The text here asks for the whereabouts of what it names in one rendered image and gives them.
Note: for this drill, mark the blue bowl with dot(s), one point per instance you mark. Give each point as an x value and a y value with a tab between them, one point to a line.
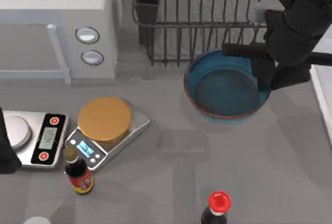
223	94

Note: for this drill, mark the dark bottle with red cap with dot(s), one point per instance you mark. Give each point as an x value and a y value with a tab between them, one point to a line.
218	206

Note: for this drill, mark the silver scale with tan disc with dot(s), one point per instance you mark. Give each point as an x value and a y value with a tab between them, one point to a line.
106	123

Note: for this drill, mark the small round microwave knob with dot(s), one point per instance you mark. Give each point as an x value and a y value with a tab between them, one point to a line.
92	57

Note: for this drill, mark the large round microwave knob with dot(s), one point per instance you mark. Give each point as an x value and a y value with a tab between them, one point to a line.
87	35

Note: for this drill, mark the pale microwave oven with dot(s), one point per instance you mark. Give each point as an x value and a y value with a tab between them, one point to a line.
85	1

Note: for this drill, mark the dark sauce bottle red label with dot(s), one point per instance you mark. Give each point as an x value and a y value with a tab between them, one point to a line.
79	174

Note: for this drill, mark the silver scale with black panel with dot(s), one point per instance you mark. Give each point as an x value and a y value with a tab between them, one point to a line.
33	130

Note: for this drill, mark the microwave glass door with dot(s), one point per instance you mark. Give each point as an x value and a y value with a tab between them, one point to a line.
26	50

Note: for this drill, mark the grey round cap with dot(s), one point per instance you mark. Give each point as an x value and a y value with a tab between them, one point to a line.
37	220

